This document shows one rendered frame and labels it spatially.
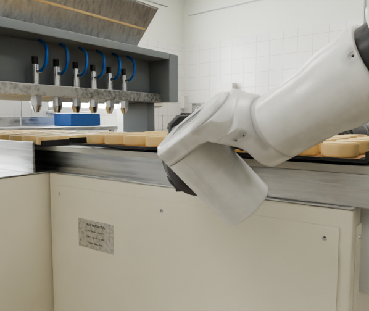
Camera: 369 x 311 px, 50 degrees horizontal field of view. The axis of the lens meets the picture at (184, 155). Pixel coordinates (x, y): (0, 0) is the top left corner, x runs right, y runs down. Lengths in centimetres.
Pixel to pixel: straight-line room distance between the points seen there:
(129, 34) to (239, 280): 86
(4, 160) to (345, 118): 89
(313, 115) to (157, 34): 579
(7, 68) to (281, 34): 478
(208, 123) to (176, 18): 609
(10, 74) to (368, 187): 81
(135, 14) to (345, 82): 104
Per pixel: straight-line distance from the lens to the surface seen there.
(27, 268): 103
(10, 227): 98
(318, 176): 63
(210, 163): 41
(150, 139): 75
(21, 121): 453
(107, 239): 88
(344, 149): 59
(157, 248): 80
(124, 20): 128
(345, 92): 32
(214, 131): 37
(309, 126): 34
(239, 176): 43
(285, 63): 549
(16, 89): 100
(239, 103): 38
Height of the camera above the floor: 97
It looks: 5 degrees down
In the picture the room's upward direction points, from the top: straight up
